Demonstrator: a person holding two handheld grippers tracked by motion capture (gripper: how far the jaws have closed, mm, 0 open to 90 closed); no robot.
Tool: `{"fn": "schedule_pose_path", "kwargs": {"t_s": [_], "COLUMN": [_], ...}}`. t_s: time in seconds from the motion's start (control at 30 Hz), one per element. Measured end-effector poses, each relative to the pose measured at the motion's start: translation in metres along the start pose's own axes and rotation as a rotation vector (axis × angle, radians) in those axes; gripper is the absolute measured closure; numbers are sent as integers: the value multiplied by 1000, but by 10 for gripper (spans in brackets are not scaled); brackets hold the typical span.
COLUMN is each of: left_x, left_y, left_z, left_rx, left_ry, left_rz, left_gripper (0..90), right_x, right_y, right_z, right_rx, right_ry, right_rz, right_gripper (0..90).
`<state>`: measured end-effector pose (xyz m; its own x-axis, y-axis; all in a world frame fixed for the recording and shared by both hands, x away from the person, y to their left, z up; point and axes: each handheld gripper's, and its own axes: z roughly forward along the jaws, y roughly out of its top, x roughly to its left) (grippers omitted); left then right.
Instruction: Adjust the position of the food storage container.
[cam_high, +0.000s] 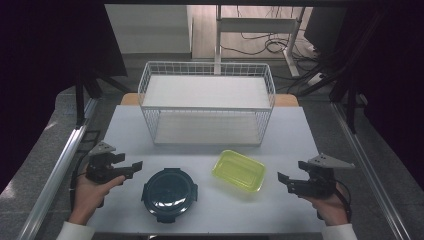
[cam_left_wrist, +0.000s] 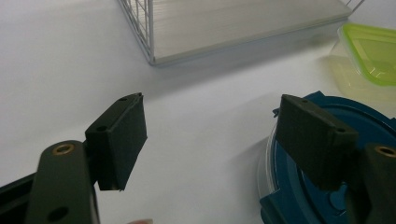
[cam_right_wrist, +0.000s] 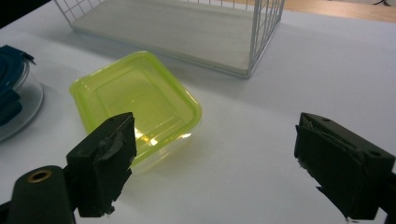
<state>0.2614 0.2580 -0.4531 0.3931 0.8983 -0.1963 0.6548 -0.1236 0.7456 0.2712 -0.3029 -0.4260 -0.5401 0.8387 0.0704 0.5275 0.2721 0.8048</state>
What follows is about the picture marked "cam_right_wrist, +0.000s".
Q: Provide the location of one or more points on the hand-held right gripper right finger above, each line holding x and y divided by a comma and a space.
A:
342, 168

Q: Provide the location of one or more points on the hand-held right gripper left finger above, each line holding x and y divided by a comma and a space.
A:
99, 168

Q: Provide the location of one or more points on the green lidded plastic container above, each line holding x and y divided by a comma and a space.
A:
140, 93

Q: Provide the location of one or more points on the glass container with blue lid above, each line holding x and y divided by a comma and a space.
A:
9, 71

